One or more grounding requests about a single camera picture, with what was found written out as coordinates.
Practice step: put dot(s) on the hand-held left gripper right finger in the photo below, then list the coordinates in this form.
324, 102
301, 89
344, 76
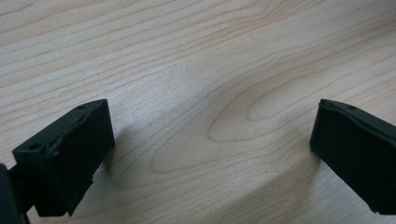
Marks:
355, 152

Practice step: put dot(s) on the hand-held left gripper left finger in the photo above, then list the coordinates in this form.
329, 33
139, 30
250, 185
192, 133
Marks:
67, 155

